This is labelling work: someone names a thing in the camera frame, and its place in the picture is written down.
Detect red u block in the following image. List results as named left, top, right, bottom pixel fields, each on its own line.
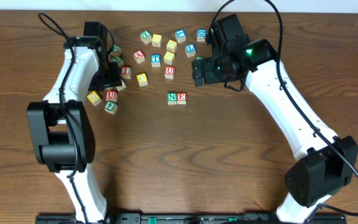
left=106, top=90, right=117, bottom=102
left=165, top=66, right=175, bottom=79

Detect red E block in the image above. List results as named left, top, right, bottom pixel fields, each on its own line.
left=177, top=92, right=187, bottom=105

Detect green N block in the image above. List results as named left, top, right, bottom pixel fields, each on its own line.
left=167, top=92, right=177, bottom=105

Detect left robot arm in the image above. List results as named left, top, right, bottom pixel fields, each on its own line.
left=27, top=22, right=122, bottom=223

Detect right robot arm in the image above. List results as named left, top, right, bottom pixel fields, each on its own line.
left=192, top=14, right=358, bottom=223

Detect plain wooden picture block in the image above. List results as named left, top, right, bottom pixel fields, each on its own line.
left=116, top=80, right=126, bottom=91

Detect red I block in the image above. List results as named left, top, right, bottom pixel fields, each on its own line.
left=121, top=66, right=132, bottom=80

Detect yellow block far left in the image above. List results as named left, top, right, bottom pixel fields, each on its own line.
left=87, top=91, right=102, bottom=106

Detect blue L block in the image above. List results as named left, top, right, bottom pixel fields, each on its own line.
left=185, top=44, right=196, bottom=57

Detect green 4 block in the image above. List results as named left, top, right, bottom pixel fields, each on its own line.
left=104, top=101, right=117, bottom=114

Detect yellow O block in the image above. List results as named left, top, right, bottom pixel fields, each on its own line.
left=136, top=73, right=149, bottom=87

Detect red A block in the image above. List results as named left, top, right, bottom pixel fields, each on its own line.
left=133, top=50, right=145, bottom=64

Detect blue D block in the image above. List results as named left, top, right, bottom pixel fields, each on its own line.
left=196, top=29, right=207, bottom=42

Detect yellow S block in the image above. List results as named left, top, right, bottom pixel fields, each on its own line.
left=163, top=51, right=175, bottom=65

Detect yellow C block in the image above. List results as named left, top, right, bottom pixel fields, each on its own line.
left=167, top=40, right=178, bottom=53

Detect blue block top row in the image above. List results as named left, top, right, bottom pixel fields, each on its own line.
left=175, top=29, right=186, bottom=43

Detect blue T block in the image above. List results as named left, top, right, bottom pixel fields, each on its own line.
left=151, top=54, right=161, bottom=67

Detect green Z block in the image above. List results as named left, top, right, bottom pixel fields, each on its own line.
left=140, top=30, right=152, bottom=45

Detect yellow block top row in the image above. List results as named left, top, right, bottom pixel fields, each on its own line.
left=152, top=34, right=162, bottom=47

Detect right black cable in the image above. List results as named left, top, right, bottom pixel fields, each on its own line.
left=209, top=0, right=358, bottom=223

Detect black cable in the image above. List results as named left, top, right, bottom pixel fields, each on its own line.
left=37, top=11, right=116, bottom=224
left=209, top=0, right=358, bottom=223

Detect left black cable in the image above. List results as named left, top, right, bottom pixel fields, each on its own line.
left=37, top=11, right=116, bottom=224

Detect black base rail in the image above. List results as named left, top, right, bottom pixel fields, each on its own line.
left=35, top=213, right=347, bottom=224

